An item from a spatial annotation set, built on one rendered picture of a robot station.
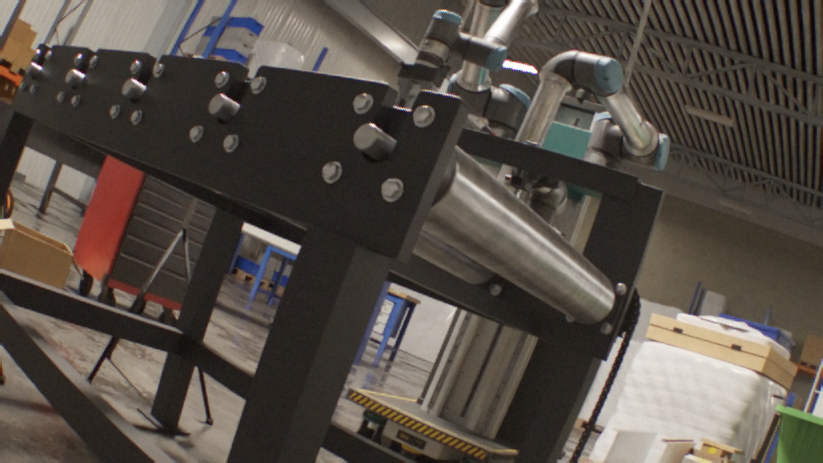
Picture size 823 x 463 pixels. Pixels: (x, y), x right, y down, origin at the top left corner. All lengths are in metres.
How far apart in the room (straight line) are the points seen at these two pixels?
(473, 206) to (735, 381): 3.94
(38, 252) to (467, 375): 2.22
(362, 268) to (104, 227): 3.24
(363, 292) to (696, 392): 4.16
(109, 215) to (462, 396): 2.07
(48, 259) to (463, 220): 3.01
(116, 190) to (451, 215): 3.19
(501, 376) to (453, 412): 0.27
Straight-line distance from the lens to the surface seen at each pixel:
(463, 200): 1.00
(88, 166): 7.23
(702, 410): 4.90
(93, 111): 1.48
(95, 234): 4.11
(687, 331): 5.18
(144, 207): 3.92
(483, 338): 3.22
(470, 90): 3.19
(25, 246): 3.78
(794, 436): 3.73
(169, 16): 13.04
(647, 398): 5.18
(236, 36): 12.81
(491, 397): 3.13
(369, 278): 0.90
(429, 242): 1.53
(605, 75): 2.44
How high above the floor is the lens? 0.70
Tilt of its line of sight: 5 degrees up
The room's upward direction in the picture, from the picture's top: 22 degrees clockwise
